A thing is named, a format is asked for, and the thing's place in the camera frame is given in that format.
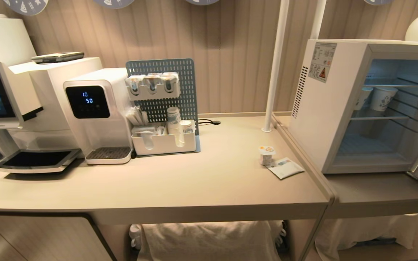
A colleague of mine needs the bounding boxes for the blue pegboard organizer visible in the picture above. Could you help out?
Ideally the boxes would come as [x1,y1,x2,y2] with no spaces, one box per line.
[126,58,201,153]

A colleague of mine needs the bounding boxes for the white water dispenser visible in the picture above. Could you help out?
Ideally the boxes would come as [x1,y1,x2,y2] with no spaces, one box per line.
[63,68,134,165]

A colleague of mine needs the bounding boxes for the stack of paper cups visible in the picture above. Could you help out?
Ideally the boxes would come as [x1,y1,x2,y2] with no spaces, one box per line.
[167,107,181,148]

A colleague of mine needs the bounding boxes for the white vertical pole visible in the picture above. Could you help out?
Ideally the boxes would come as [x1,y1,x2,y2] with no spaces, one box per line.
[261,0,290,133]
[310,0,327,40]

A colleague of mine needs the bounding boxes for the white organizer tray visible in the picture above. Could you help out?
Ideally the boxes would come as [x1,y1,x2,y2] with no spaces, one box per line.
[131,120,197,156]

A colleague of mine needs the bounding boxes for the white capsule holder rack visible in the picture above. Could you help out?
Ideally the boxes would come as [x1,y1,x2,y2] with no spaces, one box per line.
[125,72,181,101]

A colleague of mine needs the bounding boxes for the white paper sachet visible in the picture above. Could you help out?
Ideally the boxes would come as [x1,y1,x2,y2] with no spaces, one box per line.
[267,157,305,180]

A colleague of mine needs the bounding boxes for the white coffee machine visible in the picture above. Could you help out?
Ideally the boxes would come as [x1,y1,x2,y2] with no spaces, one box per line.
[0,14,103,174]

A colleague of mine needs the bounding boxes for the white mini fridge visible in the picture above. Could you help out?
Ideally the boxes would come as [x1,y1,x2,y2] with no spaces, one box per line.
[288,39,418,174]

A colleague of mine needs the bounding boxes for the small white yogurt cup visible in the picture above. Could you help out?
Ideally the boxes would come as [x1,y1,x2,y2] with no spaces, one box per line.
[258,146,276,166]

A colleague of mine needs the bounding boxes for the white drip tray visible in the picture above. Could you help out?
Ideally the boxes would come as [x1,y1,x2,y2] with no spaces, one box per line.
[85,146,134,165]

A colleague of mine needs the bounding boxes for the beige cabinet door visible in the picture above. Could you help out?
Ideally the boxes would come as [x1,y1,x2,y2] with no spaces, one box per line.
[0,213,117,261]

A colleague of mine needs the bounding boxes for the white cloth cover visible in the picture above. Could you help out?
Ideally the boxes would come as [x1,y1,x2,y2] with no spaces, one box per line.
[315,213,418,261]
[129,220,288,261]

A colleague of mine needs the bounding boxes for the white printed paper cup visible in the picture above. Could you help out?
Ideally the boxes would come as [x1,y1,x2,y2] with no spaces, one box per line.
[370,86,398,112]

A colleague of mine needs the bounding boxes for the dark flat remote device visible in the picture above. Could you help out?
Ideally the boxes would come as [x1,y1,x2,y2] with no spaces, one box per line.
[31,52,85,64]

